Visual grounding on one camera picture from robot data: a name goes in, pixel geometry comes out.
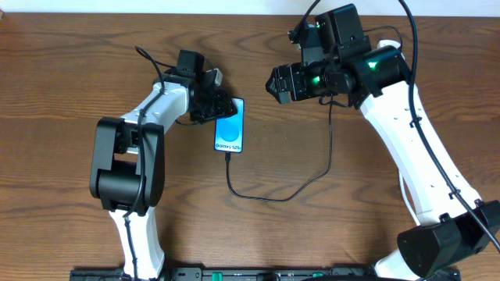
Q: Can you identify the white USB charger plug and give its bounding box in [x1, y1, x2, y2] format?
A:
[377, 40, 402, 49]

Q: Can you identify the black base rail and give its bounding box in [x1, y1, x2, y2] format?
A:
[70, 265, 462, 281]

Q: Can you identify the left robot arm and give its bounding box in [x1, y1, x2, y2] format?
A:
[89, 47, 237, 280]

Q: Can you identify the black camera cable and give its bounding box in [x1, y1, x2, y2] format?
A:
[121, 45, 184, 281]
[291, 0, 500, 254]

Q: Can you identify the blue Galaxy smartphone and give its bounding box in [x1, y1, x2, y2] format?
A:
[214, 98, 245, 153]

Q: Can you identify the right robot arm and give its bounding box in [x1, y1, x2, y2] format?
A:
[266, 4, 499, 280]

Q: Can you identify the black right camera cable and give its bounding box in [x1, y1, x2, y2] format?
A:
[291, 0, 500, 254]

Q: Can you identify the black left camera cable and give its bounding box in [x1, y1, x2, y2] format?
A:
[121, 45, 184, 281]

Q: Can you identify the black USB charging cable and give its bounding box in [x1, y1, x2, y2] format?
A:
[223, 25, 404, 203]

